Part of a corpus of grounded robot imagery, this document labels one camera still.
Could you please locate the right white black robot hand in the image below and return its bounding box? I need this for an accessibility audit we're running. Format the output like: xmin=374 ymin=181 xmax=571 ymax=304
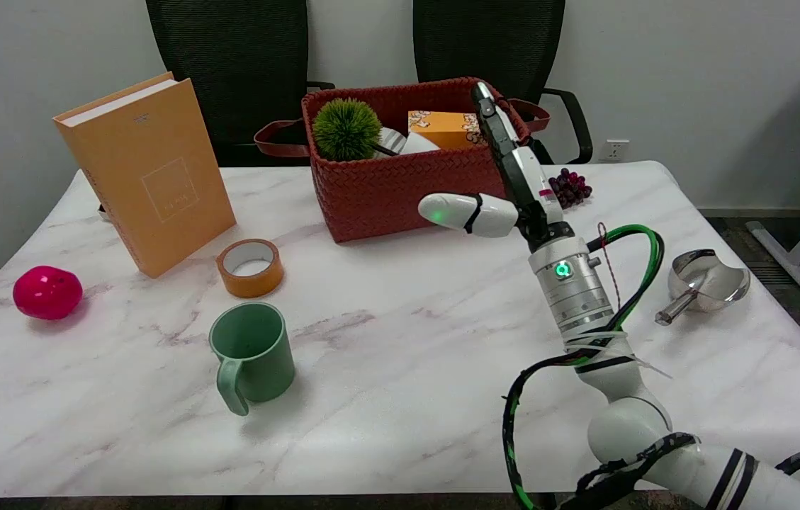
xmin=419 ymin=81 xmax=575 ymax=247

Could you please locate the red woven basket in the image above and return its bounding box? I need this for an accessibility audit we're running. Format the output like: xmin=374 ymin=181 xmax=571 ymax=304
xmin=254 ymin=76 xmax=551 ymax=244

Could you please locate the pink plastic ball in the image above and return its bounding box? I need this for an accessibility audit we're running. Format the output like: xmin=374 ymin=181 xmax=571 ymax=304
xmin=13 ymin=266 xmax=84 ymax=321

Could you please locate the white striped cup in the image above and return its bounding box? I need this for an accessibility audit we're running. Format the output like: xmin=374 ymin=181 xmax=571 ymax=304
xmin=374 ymin=127 xmax=441 ymax=159

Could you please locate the orange hardcover book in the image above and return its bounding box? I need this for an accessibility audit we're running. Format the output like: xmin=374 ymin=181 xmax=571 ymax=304
xmin=53 ymin=72 xmax=237 ymax=278

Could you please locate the black green cable loop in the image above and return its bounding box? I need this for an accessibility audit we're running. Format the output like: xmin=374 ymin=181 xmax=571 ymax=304
xmin=501 ymin=224 xmax=699 ymax=510

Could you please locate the steel scoop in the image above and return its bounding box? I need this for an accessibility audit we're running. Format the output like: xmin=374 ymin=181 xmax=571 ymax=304
xmin=655 ymin=249 xmax=751 ymax=327

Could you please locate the purple grape bunch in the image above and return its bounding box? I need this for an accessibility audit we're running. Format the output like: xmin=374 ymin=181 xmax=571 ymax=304
xmin=548 ymin=168 xmax=593 ymax=210

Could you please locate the green mug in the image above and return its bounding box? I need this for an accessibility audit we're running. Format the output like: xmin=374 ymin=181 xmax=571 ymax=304
xmin=209 ymin=302 xmax=295 ymax=417

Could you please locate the orange patterned box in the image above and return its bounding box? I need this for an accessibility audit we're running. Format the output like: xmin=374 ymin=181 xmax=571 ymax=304
xmin=408 ymin=110 xmax=487 ymax=150

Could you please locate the green spiky plant ball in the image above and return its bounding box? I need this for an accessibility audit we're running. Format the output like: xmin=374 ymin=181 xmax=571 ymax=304
xmin=312 ymin=98 xmax=383 ymax=162

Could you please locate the black mesh office chair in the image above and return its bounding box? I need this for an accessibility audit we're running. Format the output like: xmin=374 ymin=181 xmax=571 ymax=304
xmin=413 ymin=0 xmax=594 ymax=166
xmin=145 ymin=0 xmax=335 ymax=168

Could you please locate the orange tape roll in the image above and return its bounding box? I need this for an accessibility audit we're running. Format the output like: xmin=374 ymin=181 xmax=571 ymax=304
xmin=216 ymin=239 xmax=285 ymax=299

